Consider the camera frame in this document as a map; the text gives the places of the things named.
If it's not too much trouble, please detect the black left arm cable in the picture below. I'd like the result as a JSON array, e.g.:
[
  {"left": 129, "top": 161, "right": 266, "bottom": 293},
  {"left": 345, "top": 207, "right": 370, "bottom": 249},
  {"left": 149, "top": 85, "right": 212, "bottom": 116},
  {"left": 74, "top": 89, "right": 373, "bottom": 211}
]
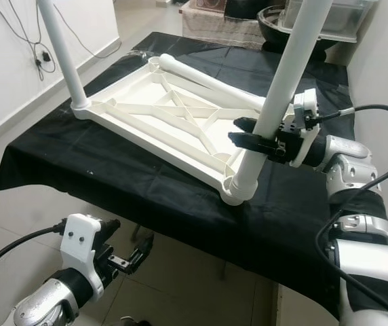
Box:
[{"left": 0, "top": 224, "right": 69, "bottom": 283}]

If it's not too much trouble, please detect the patterned beige bench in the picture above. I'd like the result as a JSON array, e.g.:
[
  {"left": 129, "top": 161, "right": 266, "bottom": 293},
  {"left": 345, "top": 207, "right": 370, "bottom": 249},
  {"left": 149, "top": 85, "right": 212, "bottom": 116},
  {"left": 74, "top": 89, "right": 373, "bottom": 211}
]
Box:
[{"left": 180, "top": 7, "right": 266, "bottom": 50}]

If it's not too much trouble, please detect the storage box with orange lid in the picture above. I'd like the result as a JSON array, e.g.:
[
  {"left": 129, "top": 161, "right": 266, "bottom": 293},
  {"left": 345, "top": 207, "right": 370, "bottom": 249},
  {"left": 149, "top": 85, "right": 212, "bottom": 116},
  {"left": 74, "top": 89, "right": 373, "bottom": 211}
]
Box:
[{"left": 197, "top": 0, "right": 229, "bottom": 13}]

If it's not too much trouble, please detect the black round basin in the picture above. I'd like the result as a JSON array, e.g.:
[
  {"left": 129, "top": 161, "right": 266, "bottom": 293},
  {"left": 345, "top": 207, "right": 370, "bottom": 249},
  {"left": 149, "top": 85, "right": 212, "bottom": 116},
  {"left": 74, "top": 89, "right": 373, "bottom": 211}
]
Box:
[{"left": 257, "top": 5, "right": 337, "bottom": 58}]

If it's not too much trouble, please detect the black plastic bag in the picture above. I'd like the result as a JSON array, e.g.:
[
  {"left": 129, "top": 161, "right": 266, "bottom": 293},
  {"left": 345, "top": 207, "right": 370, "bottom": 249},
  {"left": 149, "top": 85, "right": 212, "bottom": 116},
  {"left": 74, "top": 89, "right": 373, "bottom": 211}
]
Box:
[{"left": 225, "top": 0, "right": 279, "bottom": 20}]

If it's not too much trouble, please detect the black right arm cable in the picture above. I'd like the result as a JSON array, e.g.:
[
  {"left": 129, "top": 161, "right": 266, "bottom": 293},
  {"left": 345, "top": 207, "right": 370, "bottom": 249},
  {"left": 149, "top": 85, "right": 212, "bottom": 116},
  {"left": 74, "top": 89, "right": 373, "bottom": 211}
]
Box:
[{"left": 316, "top": 103, "right": 388, "bottom": 306}]

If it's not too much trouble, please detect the black power adapter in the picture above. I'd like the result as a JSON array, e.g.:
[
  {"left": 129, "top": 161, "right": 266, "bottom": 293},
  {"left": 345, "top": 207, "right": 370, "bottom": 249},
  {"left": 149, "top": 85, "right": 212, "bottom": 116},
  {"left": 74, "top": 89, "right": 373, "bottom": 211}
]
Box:
[{"left": 39, "top": 49, "right": 56, "bottom": 69}]

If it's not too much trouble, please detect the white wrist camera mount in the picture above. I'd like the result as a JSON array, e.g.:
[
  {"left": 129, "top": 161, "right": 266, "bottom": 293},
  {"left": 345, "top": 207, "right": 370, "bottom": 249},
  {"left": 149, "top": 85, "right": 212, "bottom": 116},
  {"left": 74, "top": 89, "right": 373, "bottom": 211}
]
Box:
[
  {"left": 62, "top": 214, "right": 106, "bottom": 283},
  {"left": 289, "top": 88, "right": 324, "bottom": 167}
]

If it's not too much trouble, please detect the white plastic children table top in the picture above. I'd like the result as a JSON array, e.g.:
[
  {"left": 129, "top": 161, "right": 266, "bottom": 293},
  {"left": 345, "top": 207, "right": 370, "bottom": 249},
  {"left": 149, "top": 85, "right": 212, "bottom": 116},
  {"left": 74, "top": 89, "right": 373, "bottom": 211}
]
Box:
[{"left": 71, "top": 56, "right": 296, "bottom": 206}]

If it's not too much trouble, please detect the clear plastic storage box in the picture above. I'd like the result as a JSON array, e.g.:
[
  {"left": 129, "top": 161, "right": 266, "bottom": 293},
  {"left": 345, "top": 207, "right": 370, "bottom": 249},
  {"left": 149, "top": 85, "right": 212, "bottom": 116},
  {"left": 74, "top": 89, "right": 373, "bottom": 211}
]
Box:
[{"left": 279, "top": 0, "right": 378, "bottom": 43}]

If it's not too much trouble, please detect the black wall cable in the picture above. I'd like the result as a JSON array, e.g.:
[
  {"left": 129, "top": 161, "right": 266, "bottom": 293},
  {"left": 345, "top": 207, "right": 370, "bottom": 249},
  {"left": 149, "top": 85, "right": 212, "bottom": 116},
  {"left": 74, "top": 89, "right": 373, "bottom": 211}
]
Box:
[{"left": 0, "top": 0, "right": 120, "bottom": 82}]

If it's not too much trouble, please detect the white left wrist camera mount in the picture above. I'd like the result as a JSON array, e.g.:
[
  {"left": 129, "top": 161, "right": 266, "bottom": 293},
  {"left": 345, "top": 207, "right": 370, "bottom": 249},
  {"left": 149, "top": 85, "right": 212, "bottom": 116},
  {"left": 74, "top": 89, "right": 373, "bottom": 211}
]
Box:
[{"left": 62, "top": 214, "right": 106, "bottom": 283}]

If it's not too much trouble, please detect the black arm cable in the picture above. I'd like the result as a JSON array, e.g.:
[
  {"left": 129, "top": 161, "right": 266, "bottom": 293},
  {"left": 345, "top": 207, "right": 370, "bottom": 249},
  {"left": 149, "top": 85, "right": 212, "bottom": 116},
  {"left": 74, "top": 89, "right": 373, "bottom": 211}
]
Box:
[
  {"left": 0, "top": 224, "right": 69, "bottom": 283},
  {"left": 316, "top": 103, "right": 388, "bottom": 306}
]

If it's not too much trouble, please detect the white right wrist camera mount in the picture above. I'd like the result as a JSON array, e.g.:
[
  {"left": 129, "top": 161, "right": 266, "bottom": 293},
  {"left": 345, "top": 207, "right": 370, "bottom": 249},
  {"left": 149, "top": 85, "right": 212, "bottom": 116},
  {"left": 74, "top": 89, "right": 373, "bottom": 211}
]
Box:
[{"left": 289, "top": 88, "right": 324, "bottom": 167}]

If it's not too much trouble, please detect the black tablecloth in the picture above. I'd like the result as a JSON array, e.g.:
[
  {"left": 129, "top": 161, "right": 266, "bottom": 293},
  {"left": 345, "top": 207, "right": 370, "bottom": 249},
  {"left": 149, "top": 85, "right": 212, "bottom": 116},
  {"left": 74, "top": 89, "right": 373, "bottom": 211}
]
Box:
[{"left": 0, "top": 32, "right": 368, "bottom": 320}]

